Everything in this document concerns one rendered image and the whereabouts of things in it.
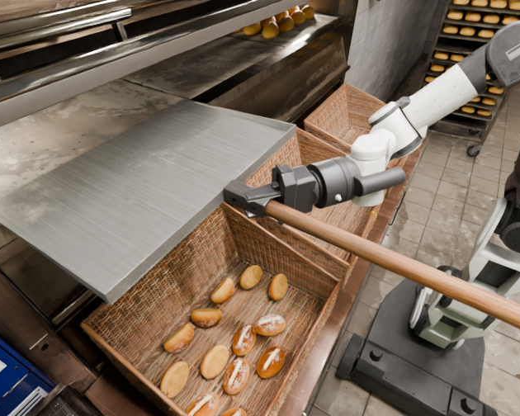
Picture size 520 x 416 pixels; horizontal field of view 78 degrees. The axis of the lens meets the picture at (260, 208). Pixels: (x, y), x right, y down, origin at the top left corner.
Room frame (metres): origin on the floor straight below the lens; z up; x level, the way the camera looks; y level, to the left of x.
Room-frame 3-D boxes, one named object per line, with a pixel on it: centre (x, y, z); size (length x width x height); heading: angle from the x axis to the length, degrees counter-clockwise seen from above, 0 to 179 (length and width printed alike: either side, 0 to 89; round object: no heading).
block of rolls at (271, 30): (1.84, 0.08, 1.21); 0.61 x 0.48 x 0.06; 58
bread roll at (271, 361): (0.38, -0.03, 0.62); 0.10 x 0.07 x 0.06; 140
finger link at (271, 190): (0.43, 0.00, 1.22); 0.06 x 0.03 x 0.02; 112
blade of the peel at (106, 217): (0.56, 0.21, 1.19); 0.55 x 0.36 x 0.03; 148
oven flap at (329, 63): (1.12, 0.01, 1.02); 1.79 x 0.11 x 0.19; 148
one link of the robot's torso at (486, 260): (0.59, -0.71, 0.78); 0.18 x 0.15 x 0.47; 57
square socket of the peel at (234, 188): (0.44, 0.02, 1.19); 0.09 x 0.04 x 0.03; 58
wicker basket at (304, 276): (0.48, 0.09, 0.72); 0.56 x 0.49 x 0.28; 147
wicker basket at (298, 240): (0.99, -0.23, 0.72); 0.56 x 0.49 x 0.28; 150
